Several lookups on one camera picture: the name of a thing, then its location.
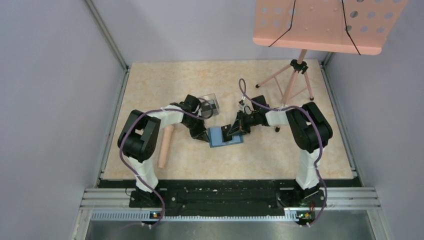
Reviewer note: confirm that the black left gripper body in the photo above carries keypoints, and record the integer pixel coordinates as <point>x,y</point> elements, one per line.
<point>196,125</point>

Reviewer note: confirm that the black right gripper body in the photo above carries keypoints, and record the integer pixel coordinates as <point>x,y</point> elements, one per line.
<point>249,120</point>

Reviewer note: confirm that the blue leather card holder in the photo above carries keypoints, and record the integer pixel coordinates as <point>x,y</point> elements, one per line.
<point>218,137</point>

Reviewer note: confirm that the clear acrylic card box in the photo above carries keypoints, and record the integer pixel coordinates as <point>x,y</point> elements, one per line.
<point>207,97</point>

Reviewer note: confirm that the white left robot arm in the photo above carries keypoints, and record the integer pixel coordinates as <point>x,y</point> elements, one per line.
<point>139,136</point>

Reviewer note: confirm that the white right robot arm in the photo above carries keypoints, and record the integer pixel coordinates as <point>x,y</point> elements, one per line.
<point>311,132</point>

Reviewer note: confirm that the black credit cards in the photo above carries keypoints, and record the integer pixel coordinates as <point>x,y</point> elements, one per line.
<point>209,109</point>

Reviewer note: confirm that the pink music stand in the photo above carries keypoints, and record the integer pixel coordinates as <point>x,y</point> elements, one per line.
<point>360,27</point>

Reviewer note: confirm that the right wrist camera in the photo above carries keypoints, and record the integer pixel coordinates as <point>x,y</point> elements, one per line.
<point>244,107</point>

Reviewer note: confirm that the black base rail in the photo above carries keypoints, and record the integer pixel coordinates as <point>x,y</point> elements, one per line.
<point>228,198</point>

